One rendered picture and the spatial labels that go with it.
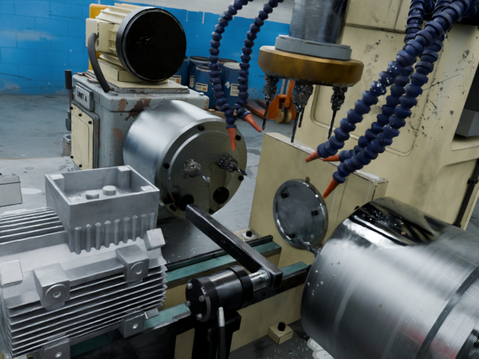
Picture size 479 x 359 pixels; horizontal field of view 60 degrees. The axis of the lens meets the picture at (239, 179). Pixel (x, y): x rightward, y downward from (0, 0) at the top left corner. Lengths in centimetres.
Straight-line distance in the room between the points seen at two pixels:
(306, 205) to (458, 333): 43
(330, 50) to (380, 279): 36
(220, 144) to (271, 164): 12
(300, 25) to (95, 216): 43
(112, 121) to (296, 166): 46
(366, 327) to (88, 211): 36
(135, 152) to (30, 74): 536
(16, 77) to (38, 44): 51
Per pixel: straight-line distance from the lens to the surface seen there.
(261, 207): 97
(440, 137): 83
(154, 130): 94
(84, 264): 57
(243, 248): 69
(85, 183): 64
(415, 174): 85
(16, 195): 79
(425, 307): 52
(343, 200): 80
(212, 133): 92
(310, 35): 71
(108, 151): 108
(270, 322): 87
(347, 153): 68
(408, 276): 53
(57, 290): 53
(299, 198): 86
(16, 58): 623
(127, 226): 57
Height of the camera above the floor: 138
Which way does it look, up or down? 21 degrees down
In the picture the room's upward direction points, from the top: 9 degrees clockwise
